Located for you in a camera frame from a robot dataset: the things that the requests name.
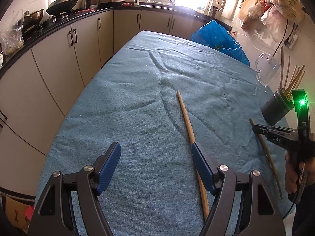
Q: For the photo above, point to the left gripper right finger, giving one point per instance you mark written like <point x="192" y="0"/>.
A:
<point x="203" y="165"/>

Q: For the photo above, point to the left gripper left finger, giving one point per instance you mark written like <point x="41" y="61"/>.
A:
<point x="105" y="166"/>

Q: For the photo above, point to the dark green utensil holder cup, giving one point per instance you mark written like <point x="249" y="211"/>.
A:
<point x="276" y="107"/>

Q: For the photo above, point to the wooden chopstick long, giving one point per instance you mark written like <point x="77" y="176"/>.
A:
<point x="294" y="80"/>

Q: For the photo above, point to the person's right hand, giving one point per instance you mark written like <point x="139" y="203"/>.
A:
<point x="291" y="176"/>

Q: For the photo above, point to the blue towel table cover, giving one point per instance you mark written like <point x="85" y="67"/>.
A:
<point x="133" y="100"/>

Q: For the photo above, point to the clear glass mug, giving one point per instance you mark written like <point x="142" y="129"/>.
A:
<point x="266" y="67"/>

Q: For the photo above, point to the hanging plastic bag pink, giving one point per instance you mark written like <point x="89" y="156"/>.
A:
<point x="275" y="23"/>

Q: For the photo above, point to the blue plastic bag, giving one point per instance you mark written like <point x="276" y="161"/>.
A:
<point x="218" y="38"/>

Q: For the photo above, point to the hanging plastic bag beige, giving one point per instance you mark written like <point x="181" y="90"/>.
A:
<point x="292" y="10"/>

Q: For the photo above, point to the plastic bag on counter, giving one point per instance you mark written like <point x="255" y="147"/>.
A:
<point x="11" y="40"/>

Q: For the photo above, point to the metal pot on stove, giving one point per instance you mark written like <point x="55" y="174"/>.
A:
<point x="30" y="19"/>

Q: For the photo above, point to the black wok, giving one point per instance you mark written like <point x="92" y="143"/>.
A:
<point x="60" y="6"/>

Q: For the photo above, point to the black power cable plug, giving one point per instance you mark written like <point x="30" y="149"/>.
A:
<point x="286" y="39"/>

